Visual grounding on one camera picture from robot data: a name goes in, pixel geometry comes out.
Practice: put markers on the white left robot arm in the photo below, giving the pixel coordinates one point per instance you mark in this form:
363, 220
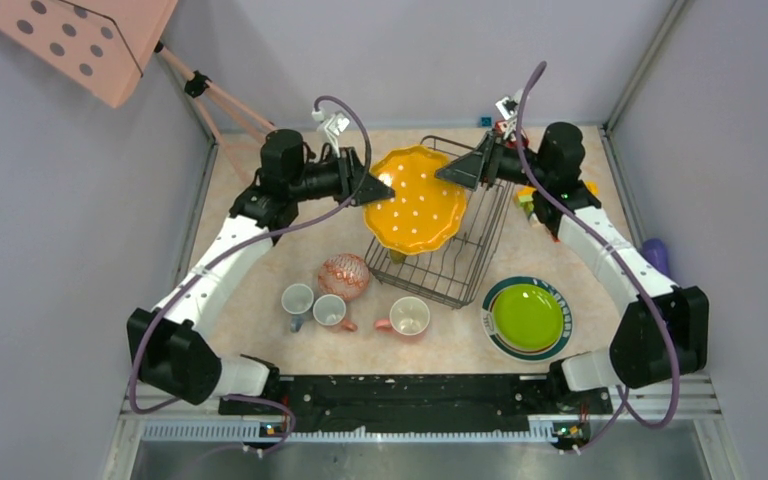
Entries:
168, 343

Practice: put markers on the lime green plate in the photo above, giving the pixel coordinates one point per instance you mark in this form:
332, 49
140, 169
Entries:
527, 318

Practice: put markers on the purple handle tool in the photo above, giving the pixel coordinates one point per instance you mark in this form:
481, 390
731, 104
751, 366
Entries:
655, 251

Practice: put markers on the pink dotted board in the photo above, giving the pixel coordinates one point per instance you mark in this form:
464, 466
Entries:
103, 45

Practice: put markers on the yellow polka dot plate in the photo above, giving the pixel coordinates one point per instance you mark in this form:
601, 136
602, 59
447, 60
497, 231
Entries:
425, 211

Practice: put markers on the pink tripod stand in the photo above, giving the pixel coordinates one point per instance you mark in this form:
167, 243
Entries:
202, 90

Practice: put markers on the colourful toy block stack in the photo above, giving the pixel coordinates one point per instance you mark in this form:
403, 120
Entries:
524, 199

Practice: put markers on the large pink mug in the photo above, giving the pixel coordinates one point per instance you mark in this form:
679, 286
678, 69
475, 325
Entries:
409, 318

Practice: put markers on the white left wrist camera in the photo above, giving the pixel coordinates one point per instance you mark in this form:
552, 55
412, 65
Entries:
331, 126

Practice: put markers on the white plate teal rim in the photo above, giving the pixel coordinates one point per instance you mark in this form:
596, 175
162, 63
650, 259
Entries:
486, 320

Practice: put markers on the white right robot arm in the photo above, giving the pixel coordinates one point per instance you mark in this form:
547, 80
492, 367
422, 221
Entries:
663, 329

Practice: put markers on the red patterned bowl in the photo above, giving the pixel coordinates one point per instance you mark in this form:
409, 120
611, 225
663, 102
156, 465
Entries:
345, 275

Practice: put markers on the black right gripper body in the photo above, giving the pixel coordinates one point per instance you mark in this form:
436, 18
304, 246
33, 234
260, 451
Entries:
502, 162

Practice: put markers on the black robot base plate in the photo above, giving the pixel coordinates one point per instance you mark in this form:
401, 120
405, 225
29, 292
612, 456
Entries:
459, 403

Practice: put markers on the grey wire dish rack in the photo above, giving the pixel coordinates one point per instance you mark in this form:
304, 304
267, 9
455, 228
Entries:
451, 274

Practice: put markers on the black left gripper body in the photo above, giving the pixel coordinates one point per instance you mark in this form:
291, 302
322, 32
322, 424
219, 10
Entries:
336, 177

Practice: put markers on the yellow triangle toy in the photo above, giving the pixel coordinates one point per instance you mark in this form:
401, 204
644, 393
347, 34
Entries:
592, 187

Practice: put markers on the small pink mug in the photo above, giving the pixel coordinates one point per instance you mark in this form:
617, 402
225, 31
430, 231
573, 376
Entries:
331, 311

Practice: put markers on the grey white mug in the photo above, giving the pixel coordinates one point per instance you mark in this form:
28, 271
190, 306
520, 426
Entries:
297, 301

